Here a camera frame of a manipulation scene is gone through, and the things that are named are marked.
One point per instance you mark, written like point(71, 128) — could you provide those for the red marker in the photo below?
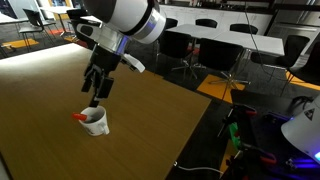
point(79, 116)

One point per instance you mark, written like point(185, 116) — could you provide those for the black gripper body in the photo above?
point(105, 61)

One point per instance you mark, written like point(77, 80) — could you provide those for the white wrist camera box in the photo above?
point(135, 63)

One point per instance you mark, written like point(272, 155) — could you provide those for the black office chair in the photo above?
point(75, 16)
point(243, 28)
point(175, 45)
point(33, 18)
point(171, 22)
point(308, 71)
point(218, 53)
point(293, 48)
point(206, 22)

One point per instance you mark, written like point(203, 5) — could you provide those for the small white table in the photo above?
point(56, 9)
point(6, 18)

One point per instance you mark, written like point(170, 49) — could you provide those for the green clamp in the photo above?
point(235, 135)

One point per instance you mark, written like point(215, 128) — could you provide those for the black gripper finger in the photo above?
point(89, 80)
point(104, 88)

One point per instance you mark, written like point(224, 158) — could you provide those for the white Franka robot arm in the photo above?
point(130, 16)

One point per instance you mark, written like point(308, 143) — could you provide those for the steel refrigerator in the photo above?
point(293, 20)

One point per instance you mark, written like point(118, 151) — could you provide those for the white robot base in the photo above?
point(303, 130)

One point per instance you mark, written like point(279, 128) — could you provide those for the long white table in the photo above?
point(233, 38)

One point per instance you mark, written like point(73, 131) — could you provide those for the white mug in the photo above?
point(98, 126)

